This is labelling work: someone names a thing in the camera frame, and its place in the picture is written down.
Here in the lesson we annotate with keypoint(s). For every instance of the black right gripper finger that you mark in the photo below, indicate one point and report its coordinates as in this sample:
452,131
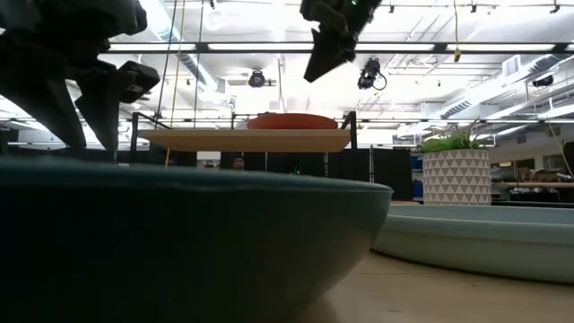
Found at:
327,58

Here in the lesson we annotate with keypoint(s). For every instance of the white triangle pattern pot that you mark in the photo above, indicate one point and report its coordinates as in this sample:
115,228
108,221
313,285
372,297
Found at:
456,177

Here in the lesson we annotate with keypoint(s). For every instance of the green plant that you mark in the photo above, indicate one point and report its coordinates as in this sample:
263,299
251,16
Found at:
444,143

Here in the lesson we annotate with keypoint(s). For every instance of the person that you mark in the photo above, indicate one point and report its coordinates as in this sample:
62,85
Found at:
238,164

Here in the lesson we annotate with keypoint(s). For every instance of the round black ceiling spotlight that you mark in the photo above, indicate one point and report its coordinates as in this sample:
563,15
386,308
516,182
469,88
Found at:
257,79

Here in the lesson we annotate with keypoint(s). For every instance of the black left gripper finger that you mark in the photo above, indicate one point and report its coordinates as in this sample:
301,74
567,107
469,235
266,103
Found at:
40,85
103,116

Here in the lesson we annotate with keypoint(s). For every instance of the wooden background table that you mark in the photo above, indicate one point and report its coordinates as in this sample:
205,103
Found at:
533,185

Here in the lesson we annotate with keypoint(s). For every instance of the light blue plate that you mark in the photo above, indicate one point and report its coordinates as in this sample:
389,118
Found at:
493,247

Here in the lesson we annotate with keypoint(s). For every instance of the black partition panel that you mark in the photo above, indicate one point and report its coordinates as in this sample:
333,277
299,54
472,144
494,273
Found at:
392,175

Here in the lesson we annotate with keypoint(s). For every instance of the dark teal bowl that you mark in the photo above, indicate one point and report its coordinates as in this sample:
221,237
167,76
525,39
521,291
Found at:
179,247

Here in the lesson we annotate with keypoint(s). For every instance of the overhead black frame bar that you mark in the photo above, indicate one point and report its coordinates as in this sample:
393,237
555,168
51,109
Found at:
202,47

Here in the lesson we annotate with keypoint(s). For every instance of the black ceiling camera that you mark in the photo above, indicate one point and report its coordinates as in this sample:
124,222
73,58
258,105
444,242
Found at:
368,74

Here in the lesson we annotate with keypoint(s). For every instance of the red orange plate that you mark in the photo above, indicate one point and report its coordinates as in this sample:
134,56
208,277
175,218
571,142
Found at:
291,122

